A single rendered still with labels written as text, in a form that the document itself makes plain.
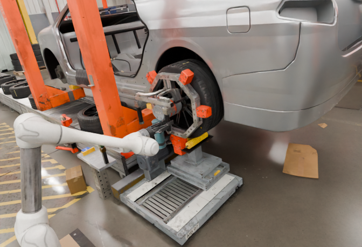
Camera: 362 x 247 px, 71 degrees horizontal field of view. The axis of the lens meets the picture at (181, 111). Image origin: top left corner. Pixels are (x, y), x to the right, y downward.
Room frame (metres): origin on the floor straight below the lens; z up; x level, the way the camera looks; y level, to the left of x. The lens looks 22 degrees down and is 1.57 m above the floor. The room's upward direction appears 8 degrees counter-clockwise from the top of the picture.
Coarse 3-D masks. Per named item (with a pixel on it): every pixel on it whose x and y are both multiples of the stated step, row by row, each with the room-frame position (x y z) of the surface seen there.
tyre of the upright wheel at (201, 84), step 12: (192, 60) 2.11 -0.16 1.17; (168, 72) 2.06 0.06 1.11; (180, 72) 1.96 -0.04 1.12; (204, 72) 1.94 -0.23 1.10; (192, 84) 1.88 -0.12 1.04; (204, 84) 1.84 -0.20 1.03; (216, 84) 1.91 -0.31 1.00; (204, 96) 1.80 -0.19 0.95; (216, 96) 1.86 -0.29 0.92; (216, 108) 1.84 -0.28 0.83; (204, 120) 1.82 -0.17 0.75; (216, 120) 1.88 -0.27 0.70; (204, 132) 1.85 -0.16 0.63
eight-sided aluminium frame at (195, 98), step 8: (160, 80) 2.09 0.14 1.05; (176, 80) 1.88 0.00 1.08; (152, 88) 2.11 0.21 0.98; (184, 88) 1.83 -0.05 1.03; (192, 88) 1.84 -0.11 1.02; (152, 96) 2.13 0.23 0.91; (192, 96) 1.77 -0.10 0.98; (152, 104) 2.14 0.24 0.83; (192, 104) 1.78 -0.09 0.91; (152, 112) 2.15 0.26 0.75; (192, 112) 1.79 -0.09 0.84; (200, 120) 1.79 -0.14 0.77; (176, 128) 2.02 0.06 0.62; (192, 128) 1.81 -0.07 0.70; (184, 136) 1.88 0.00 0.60
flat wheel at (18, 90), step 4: (20, 84) 5.88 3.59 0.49; (24, 84) 5.94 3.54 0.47; (28, 84) 5.81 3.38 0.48; (12, 88) 5.46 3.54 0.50; (16, 88) 5.43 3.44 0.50; (20, 88) 5.42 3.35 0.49; (24, 88) 5.44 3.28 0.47; (28, 88) 5.48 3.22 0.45; (12, 92) 5.46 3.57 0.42; (16, 92) 5.42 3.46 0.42; (20, 92) 5.42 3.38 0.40; (24, 92) 5.43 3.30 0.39; (28, 92) 5.46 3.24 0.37; (12, 96) 5.53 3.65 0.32; (16, 96) 5.43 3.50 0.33; (20, 96) 5.42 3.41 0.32; (24, 96) 5.42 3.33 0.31; (28, 96) 5.45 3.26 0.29
